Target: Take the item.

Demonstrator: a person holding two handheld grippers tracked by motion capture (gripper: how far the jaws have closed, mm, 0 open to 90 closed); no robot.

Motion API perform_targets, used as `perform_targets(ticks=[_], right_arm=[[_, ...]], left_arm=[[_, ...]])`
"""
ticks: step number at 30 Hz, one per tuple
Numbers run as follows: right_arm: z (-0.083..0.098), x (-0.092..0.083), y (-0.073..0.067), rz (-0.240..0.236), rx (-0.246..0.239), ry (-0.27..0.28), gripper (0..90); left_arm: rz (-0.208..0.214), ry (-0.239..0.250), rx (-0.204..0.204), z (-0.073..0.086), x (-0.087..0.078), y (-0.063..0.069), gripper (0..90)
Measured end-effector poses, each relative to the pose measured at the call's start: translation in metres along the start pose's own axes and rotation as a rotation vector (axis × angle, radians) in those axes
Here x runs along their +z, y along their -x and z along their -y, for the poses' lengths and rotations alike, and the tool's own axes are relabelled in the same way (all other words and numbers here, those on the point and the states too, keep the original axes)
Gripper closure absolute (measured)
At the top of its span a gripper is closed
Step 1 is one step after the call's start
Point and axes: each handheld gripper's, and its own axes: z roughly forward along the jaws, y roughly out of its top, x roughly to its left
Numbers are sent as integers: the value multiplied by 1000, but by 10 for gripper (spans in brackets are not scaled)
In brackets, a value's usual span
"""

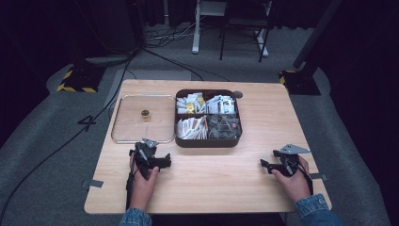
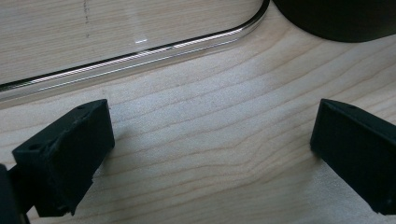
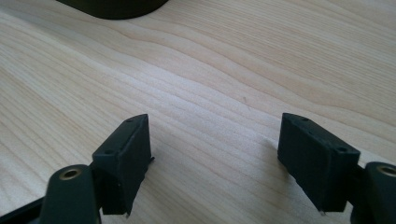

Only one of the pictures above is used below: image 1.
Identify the white desk frame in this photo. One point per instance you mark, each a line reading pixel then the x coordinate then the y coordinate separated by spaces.
pixel 197 28

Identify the dark brown divided box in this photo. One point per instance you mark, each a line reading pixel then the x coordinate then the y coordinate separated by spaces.
pixel 207 142

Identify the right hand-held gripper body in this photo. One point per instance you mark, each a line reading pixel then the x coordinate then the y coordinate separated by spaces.
pixel 290 161

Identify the black metal chair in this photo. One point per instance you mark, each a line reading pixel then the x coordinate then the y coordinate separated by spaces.
pixel 243 22

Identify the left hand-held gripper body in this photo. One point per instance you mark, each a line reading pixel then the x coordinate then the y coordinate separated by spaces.
pixel 145 155

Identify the pile of white printed packets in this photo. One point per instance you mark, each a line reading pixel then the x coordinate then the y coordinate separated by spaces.
pixel 222 105

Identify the pile of white brown sachets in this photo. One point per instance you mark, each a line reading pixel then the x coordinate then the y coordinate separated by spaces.
pixel 191 128

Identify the person's left hand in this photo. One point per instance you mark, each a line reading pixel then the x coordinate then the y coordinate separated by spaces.
pixel 142 188

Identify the grey tape piece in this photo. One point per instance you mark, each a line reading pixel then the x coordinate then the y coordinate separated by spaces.
pixel 96 183
pixel 318 176

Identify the black stand base hazard stripes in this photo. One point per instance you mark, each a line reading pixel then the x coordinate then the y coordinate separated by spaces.
pixel 82 78
pixel 299 83

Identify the person's right hand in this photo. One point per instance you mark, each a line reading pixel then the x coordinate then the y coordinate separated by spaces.
pixel 293 185

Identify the grey slanted pole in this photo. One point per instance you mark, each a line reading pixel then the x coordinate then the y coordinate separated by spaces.
pixel 315 34

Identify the clear lid with gold knob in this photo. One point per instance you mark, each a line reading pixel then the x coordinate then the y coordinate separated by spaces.
pixel 138 108

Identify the pile of clear wrapped packets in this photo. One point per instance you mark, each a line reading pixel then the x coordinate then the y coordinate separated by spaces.
pixel 224 127

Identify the pile of white yellow packets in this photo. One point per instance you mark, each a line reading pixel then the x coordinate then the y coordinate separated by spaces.
pixel 189 105

